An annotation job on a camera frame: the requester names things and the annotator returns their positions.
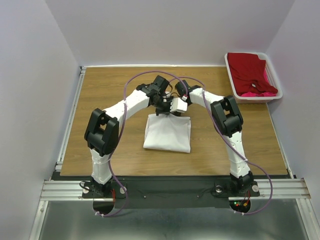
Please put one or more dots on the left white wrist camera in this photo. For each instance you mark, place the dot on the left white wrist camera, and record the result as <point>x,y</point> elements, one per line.
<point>178,105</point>

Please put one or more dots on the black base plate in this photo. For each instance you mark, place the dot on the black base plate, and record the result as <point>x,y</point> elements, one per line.
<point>160,192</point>

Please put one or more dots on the red t shirt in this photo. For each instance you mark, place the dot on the red t shirt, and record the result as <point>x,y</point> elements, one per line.
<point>247,71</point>

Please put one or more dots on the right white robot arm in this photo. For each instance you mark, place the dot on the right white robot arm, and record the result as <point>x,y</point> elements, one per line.
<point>228,122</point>

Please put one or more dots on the aluminium left rail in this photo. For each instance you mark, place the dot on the aluminium left rail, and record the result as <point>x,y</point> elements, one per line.
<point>63,147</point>

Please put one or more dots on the aluminium rail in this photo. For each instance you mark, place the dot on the aluminium rail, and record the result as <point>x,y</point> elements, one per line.
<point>286,163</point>
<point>282,189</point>
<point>63,147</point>

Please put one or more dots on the pink t shirt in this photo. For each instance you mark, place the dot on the pink t shirt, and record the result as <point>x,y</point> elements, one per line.
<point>262,94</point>

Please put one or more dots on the white t shirt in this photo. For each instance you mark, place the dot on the white t shirt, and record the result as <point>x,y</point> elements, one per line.
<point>168,133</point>

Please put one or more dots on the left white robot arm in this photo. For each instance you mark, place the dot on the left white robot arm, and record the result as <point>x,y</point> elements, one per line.
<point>105,128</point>

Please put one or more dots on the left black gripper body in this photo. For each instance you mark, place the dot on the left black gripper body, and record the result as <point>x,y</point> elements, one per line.
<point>163,105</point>

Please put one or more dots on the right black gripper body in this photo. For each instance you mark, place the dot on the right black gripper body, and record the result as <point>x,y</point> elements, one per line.
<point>189,103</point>

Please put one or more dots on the white plastic basket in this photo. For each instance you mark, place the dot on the white plastic basket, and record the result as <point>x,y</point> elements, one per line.
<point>272,78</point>

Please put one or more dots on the aluminium front rail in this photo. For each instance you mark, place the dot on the aluminium front rail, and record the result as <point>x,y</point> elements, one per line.
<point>282,189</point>

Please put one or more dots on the aluminium right rail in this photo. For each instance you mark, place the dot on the aluminium right rail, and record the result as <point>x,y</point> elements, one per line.
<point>286,163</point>

